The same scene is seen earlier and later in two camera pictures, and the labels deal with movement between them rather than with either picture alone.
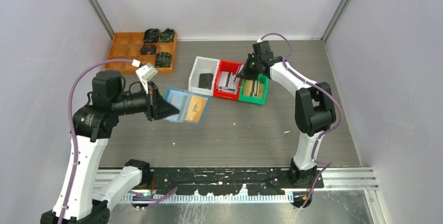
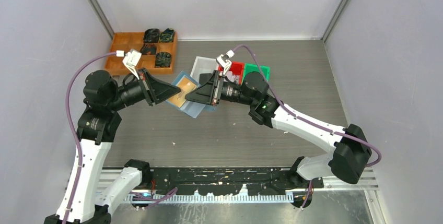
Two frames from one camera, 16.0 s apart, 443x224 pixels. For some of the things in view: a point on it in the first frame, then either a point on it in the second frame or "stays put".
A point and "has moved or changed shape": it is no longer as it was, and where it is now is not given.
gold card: (196, 108) → (186, 86)
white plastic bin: (203, 65) stays put
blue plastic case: (192, 106) has moved or changed shape
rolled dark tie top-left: (151, 35) stays put
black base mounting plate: (229, 181) stays put
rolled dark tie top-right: (167, 35) stays put
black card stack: (205, 80) stays put
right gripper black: (245, 73) → (211, 91)
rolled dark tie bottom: (163, 59) stays put
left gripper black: (156, 106) → (154, 90)
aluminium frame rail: (334, 178) stays put
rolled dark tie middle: (148, 49) stays put
